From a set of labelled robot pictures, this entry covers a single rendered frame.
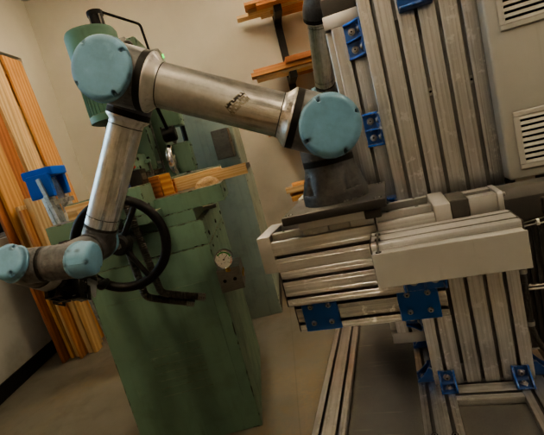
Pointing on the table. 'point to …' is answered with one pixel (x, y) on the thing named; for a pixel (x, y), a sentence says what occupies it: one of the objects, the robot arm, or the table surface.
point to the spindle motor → (97, 112)
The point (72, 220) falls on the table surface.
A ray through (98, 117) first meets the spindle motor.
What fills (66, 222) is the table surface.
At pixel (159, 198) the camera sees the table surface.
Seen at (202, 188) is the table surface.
